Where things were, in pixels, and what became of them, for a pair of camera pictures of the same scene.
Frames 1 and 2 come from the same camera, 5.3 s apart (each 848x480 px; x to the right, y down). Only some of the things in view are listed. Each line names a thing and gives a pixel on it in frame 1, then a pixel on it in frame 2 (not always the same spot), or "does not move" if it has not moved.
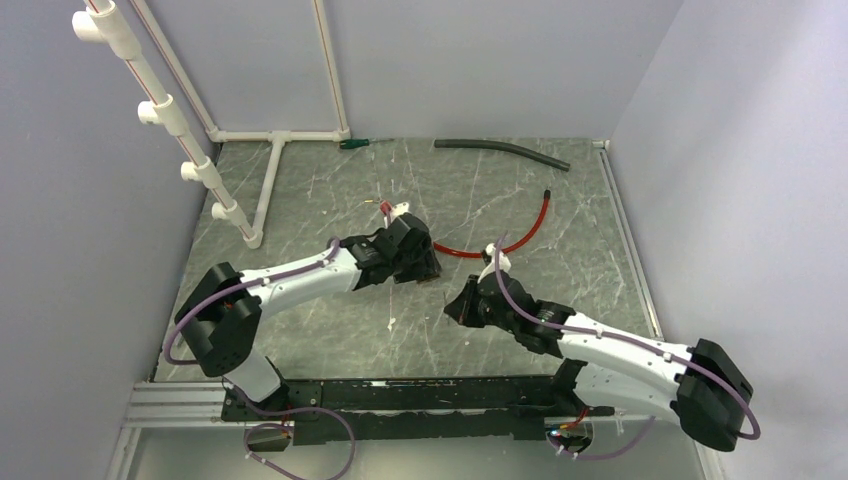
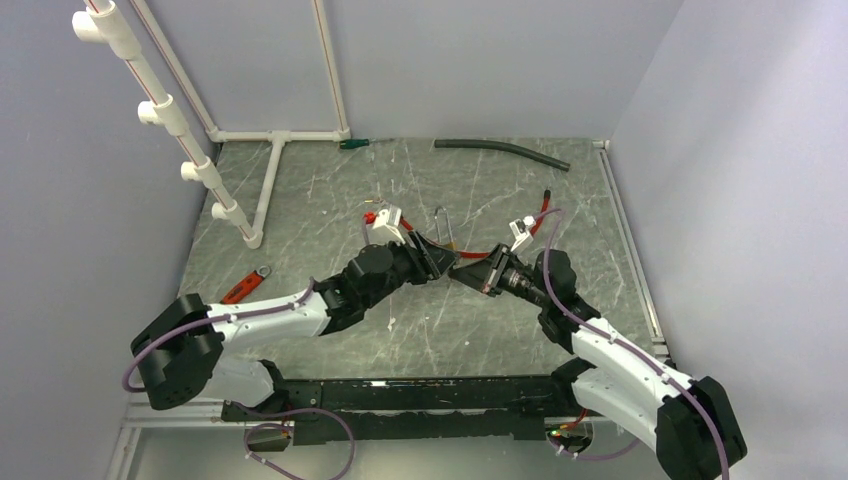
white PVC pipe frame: [103, 23] does not move
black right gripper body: [475, 312] to [518, 279]
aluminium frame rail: [638, 267] does not move
